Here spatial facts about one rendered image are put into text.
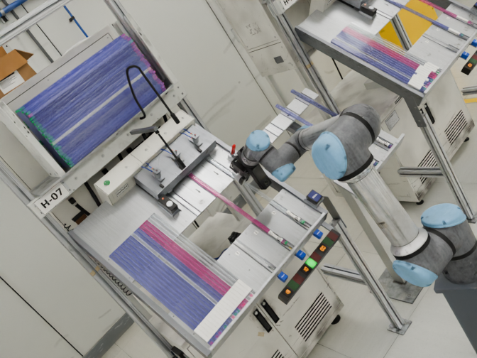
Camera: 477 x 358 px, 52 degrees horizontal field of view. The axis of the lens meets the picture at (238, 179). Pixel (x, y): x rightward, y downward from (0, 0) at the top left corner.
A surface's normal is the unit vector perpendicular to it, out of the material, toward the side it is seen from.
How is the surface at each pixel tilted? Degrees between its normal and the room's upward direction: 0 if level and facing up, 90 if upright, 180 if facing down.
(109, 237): 42
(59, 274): 90
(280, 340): 90
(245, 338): 90
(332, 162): 83
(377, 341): 0
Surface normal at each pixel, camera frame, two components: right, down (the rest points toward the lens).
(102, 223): -0.02, -0.55
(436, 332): -0.53, -0.76
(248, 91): 0.55, 0.02
